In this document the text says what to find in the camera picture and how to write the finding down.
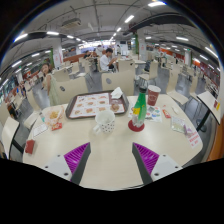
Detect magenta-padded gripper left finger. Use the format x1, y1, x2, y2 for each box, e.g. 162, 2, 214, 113
43, 142, 92, 186

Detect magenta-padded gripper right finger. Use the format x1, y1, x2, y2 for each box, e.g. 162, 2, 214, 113
131, 142, 184, 186

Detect green drink bottle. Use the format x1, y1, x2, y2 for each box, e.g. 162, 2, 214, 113
131, 85, 149, 129

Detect flat round red coaster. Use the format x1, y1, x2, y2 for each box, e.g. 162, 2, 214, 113
127, 119, 146, 133

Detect colourful sticker sheet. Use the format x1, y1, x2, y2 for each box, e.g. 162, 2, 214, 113
128, 105, 163, 124

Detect white paper slip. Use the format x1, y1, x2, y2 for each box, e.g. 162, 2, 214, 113
32, 123, 49, 138

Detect clear plastic bag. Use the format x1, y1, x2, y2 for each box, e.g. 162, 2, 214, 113
170, 115, 188, 134

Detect red pouch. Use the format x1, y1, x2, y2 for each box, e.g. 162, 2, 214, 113
24, 139, 36, 155

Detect snack bag with fries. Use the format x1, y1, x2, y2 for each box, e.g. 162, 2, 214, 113
43, 105, 65, 132

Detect white polka-dot mug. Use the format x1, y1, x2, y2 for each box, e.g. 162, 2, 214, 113
92, 109, 116, 134

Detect small red sachet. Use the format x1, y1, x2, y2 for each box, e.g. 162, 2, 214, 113
162, 108, 172, 119

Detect brown food tray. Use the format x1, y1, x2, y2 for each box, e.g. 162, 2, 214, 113
65, 90, 130, 120

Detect red paper cup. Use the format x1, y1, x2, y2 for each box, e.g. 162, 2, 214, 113
146, 84, 162, 107

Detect white black-edged side table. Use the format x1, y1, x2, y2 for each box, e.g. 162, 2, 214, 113
0, 116, 20, 160
196, 90, 223, 126

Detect crumpled white napkin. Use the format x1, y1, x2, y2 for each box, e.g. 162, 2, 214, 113
109, 86, 124, 100

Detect person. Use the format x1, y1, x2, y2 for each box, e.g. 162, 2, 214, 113
99, 47, 118, 73
39, 62, 61, 107

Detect beige chairs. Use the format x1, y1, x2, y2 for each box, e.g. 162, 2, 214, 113
0, 56, 221, 134

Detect ceiling lights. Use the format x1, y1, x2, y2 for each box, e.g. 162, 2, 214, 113
1, 0, 219, 88

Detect ceiling air conditioner unit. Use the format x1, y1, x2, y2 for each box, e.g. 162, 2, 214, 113
61, 18, 83, 30

